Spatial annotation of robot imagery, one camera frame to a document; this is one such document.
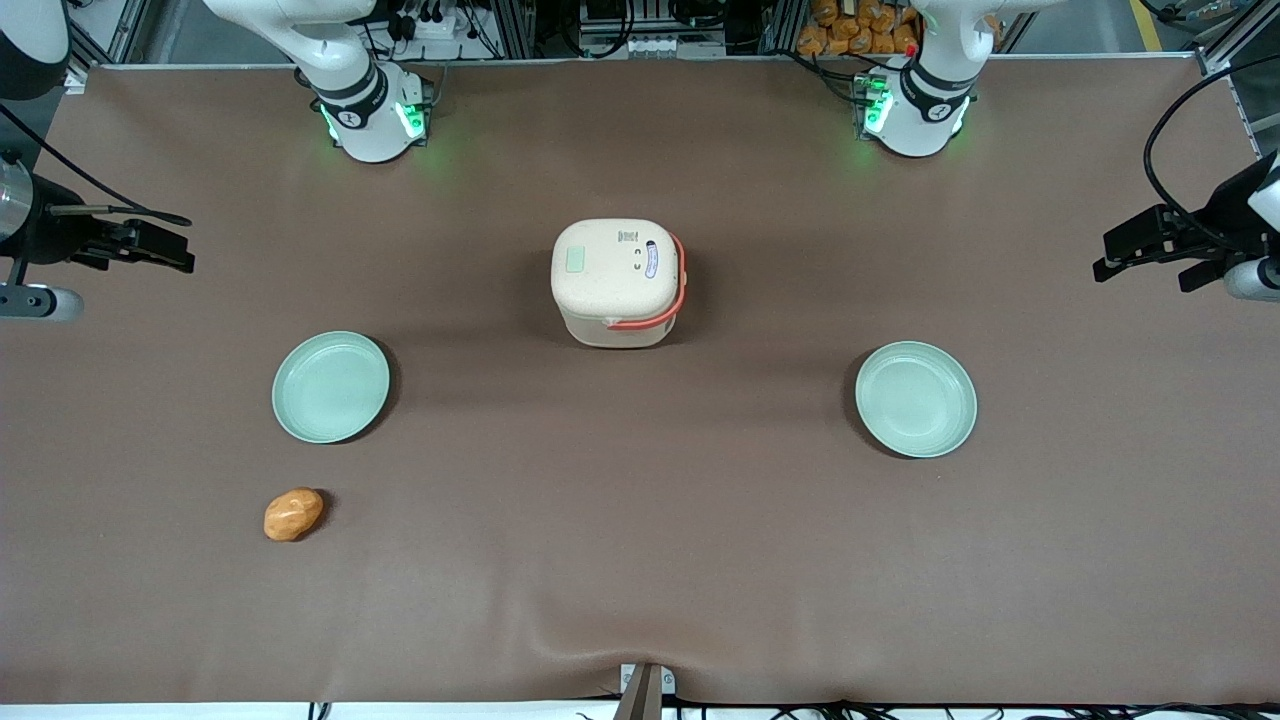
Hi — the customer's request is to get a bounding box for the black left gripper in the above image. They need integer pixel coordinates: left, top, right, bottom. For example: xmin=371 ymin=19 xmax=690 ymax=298
xmin=1092 ymin=150 xmax=1280 ymax=294

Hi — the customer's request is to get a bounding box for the bag of orange bread rolls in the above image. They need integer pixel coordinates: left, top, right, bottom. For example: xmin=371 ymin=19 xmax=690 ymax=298
xmin=796 ymin=0 xmax=922 ymax=59

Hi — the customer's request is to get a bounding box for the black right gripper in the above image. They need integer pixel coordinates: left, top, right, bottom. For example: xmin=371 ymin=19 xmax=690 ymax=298
xmin=25 ymin=178 xmax=197 ymax=274

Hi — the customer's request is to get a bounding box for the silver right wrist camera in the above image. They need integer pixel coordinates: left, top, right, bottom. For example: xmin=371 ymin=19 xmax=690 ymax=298
xmin=0 ymin=284 xmax=86 ymax=323

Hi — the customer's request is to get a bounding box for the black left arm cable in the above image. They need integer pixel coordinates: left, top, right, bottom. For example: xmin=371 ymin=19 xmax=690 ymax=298
xmin=1143 ymin=55 xmax=1280 ymax=251

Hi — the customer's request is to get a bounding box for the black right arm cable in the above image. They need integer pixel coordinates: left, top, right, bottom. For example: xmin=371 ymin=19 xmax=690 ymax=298
xmin=0 ymin=104 xmax=193 ymax=228

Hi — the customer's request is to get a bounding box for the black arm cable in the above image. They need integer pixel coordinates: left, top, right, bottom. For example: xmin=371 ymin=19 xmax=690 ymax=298
xmin=0 ymin=104 xmax=193 ymax=228
xmin=1143 ymin=55 xmax=1280 ymax=251

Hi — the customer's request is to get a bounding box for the brown table cloth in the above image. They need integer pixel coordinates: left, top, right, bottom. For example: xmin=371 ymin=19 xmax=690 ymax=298
xmin=0 ymin=55 xmax=1280 ymax=707

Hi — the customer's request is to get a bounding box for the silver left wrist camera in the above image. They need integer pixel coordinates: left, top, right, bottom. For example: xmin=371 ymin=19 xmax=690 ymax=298
xmin=1224 ymin=257 xmax=1280 ymax=303

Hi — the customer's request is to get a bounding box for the white power strip with plugs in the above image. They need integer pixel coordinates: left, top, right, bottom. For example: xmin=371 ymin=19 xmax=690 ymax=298
xmin=398 ymin=5 xmax=483 ymax=63

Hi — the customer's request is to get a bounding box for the beige rice cooker orange handle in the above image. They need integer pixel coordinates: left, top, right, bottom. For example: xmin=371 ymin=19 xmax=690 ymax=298
xmin=550 ymin=218 xmax=688 ymax=350

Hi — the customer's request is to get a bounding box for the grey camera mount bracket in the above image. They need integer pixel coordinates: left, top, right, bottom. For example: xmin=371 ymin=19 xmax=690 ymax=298
xmin=614 ymin=662 xmax=677 ymax=720

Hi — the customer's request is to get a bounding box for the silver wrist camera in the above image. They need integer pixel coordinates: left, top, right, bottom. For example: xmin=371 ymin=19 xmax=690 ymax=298
xmin=1224 ymin=257 xmax=1280 ymax=303
xmin=0 ymin=284 xmax=86 ymax=323

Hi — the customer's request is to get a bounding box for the orange brown potato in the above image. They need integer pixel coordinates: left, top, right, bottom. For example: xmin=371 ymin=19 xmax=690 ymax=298
xmin=264 ymin=487 xmax=326 ymax=543

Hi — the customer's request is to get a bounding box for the aluminium frame profile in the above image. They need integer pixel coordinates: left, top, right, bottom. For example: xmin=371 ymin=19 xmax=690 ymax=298
xmin=65 ymin=0 xmax=153 ymax=93
xmin=1193 ymin=0 xmax=1280 ymax=76

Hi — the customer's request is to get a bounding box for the mint green round plate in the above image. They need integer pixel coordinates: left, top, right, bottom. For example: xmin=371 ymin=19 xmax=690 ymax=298
xmin=272 ymin=331 xmax=392 ymax=445
xmin=855 ymin=341 xmax=979 ymax=460

